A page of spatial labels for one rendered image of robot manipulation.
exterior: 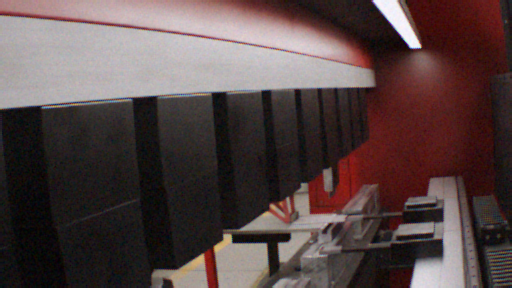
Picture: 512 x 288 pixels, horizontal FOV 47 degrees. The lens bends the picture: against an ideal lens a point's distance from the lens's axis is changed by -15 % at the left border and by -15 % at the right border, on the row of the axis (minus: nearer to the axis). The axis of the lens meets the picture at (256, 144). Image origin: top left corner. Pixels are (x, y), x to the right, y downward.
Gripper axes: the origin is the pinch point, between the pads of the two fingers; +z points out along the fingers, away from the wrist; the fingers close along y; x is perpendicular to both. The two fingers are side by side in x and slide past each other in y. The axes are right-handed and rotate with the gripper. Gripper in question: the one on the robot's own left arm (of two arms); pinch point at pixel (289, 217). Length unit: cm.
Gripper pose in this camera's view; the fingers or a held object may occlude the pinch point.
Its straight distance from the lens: 168.3
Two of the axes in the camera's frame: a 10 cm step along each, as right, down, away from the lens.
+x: -8.0, 5.2, 3.0
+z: 5.2, 8.5, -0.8
